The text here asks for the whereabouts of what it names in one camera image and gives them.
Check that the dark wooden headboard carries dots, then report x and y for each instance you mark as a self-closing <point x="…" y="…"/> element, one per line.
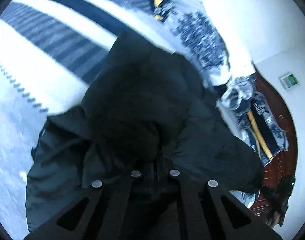
<point x="273" y="137"/>

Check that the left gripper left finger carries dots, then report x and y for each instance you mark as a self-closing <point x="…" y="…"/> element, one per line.
<point x="98" y="214"/>

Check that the blue white striped bedsheet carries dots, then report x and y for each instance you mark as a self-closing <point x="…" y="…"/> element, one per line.
<point x="49" y="51"/>

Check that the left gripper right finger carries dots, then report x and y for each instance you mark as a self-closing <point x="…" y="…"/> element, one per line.
<point x="209" y="211"/>

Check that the blue tree print quilt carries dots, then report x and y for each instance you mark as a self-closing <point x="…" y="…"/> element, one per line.
<point x="225" y="64"/>

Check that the green white wall switch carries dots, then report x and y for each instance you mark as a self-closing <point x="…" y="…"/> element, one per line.
<point x="289" y="81"/>

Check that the black puffer jacket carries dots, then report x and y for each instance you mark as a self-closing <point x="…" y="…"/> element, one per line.
<point x="144" y="103"/>

